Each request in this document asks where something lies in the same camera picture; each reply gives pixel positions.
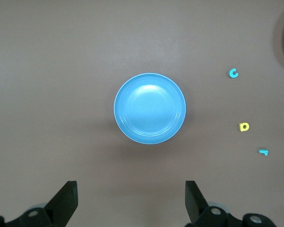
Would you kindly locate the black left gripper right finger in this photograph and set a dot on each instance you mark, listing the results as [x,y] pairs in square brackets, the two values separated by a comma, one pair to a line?
[196,205]

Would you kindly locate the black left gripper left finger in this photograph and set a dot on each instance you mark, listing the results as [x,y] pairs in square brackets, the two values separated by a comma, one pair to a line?
[64,203]

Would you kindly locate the teal letter r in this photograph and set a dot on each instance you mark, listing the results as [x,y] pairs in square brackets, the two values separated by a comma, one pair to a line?
[264,153]

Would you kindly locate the yellow letter d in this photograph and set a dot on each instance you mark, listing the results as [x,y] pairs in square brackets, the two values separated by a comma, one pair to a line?
[241,127]

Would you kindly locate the teal letter c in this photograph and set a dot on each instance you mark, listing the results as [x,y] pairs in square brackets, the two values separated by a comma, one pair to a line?
[231,73]

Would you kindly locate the blue plate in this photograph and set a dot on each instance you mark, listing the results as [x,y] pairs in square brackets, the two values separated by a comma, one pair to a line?
[149,108]

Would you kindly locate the brown table cover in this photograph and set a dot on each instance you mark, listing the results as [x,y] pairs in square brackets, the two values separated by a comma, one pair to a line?
[61,71]

